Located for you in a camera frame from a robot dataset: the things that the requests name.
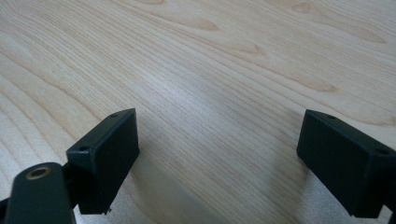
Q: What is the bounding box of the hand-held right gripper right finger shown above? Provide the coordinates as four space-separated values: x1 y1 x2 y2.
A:
296 108 396 219

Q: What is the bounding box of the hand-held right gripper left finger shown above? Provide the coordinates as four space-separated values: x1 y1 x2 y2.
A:
65 107 140 216

